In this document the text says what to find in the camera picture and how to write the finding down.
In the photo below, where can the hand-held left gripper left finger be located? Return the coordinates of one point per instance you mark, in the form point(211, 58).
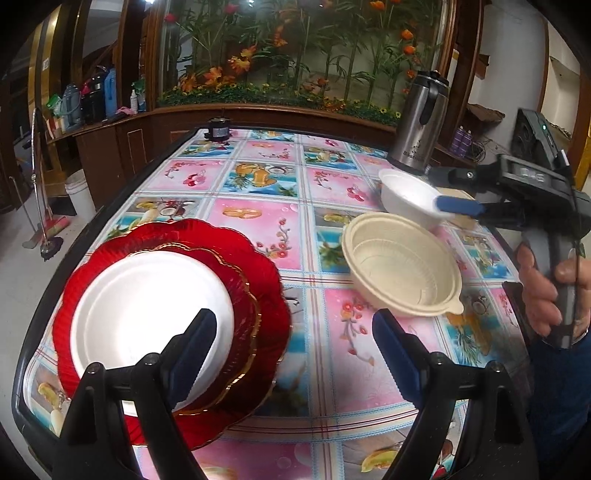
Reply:
point(194, 355)

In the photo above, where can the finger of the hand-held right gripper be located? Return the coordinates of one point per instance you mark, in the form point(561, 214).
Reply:
point(461, 176)
point(457, 205)

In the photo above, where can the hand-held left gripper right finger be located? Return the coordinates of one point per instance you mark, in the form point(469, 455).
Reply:
point(397, 355)

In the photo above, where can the white foam bowl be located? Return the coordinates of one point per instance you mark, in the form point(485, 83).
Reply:
point(406, 194)

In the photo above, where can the small red gold-rimmed plate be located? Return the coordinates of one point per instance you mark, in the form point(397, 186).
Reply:
point(244, 323)

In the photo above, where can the white plate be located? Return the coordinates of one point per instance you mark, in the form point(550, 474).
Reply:
point(138, 304)

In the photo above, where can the beige plastic bowl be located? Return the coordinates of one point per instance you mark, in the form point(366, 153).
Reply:
point(397, 263)

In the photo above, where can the large red scalloped plate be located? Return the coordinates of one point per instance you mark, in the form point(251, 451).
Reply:
point(273, 300)

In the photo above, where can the person's right forearm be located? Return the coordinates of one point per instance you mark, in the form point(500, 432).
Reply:
point(558, 406)

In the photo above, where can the person's right hand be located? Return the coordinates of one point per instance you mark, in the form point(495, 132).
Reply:
point(535, 295)

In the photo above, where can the purple bottle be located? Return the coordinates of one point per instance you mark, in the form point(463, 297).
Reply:
point(456, 141)
point(467, 142)

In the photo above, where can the stainless steel kettle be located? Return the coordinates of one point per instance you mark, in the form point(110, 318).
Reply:
point(415, 129)

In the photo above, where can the brown cardboard piece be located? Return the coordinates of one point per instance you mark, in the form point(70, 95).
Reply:
point(485, 113)

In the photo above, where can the fruit print tablecloth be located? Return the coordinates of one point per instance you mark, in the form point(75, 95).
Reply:
point(323, 323)

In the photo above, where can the mop and broom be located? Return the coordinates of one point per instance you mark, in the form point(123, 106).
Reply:
point(51, 251)

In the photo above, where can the red broom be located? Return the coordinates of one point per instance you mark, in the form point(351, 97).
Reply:
point(57, 226)

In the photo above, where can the grey dustpan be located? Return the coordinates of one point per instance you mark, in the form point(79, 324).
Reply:
point(32, 243)

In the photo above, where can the white bucket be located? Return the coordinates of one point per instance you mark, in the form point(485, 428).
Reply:
point(81, 194)

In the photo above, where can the small black device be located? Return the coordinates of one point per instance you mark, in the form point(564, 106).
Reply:
point(218, 130)

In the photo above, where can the pink cloth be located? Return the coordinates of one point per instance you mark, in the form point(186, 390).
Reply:
point(124, 110)

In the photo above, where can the white spray bottle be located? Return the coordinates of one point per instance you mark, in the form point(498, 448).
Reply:
point(134, 100)

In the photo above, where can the green bottle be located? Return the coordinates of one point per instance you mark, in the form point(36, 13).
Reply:
point(141, 94)

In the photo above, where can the black thermos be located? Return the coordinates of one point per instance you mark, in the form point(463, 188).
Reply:
point(93, 101)

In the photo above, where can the grey blue water jug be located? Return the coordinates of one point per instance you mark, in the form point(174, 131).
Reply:
point(71, 108)

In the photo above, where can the blue thermos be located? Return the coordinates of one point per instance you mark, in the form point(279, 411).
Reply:
point(111, 92)

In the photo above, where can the green packet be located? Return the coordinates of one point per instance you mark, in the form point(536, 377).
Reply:
point(54, 105)

